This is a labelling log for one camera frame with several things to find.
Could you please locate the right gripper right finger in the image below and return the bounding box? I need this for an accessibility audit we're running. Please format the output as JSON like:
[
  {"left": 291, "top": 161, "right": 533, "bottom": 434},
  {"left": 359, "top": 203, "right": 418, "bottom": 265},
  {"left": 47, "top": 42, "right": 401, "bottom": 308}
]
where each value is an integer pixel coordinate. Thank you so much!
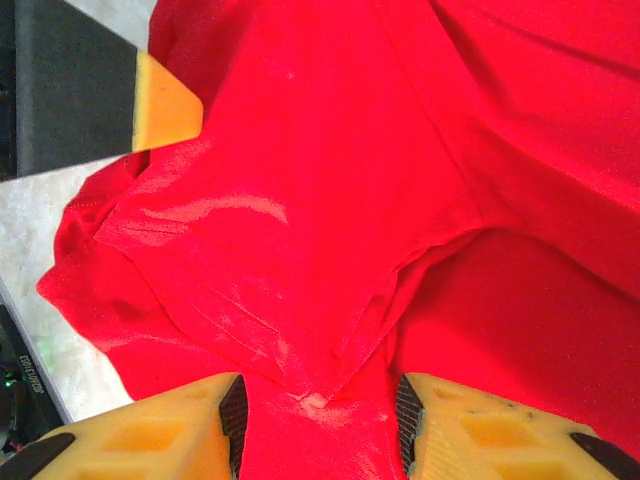
[{"left": 394, "top": 372, "right": 640, "bottom": 480}]

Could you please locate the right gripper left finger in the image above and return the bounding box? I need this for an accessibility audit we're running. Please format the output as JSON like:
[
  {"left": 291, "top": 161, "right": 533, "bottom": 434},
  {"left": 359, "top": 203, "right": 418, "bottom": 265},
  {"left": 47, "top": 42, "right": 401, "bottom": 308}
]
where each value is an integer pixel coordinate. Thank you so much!
[{"left": 9, "top": 372, "right": 250, "bottom": 480}]

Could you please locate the red t-shirt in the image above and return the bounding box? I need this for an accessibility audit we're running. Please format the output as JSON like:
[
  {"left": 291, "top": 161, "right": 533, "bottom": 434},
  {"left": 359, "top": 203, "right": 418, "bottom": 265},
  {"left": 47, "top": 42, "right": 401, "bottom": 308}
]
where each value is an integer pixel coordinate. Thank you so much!
[{"left": 35, "top": 0, "right": 640, "bottom": 480}]

